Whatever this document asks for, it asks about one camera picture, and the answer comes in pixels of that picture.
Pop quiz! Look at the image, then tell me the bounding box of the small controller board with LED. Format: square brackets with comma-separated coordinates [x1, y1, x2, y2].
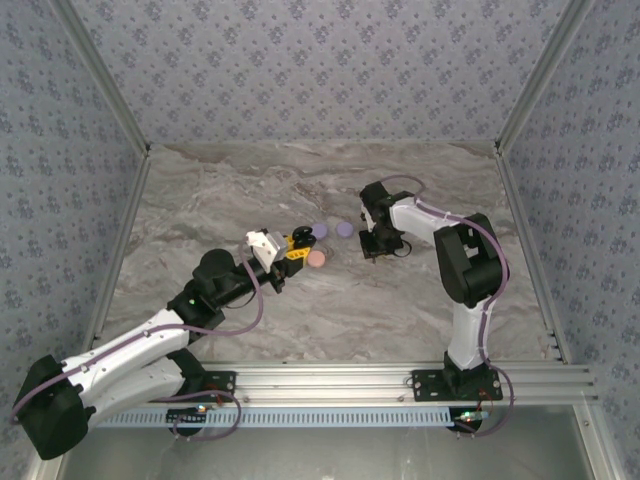
[452, 408, 494, 434]
[167, 405, 211, 431]

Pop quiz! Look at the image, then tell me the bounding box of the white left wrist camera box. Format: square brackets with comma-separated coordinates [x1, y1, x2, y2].
[244, 228, 290, 270]

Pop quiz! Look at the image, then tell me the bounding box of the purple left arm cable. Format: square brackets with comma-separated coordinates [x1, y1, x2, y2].
[9, 242, 266, 442]

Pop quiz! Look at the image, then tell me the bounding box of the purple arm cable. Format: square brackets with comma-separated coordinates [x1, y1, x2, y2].
[379, 174, 514, 439]
[9, 242, 266, 442]

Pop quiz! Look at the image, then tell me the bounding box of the aluminium side rail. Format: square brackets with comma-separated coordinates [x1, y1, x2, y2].
[494, 149, 571, 364]
[82, 149, 154, 351]

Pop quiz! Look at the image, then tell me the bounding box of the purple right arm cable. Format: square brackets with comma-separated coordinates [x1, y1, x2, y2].
[379, 174, 514, 439]

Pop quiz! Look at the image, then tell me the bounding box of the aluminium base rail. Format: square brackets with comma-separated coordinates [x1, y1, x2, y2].
[144, 363, 599, 407]

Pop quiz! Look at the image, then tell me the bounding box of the slotted grey cable duct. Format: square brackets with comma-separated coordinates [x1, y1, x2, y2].
[94, 407, 457, 430]

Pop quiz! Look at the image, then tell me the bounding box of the aluminium frame post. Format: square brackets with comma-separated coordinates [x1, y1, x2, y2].
[47, 0, 153, 159]
[493, 0, 599, 159]

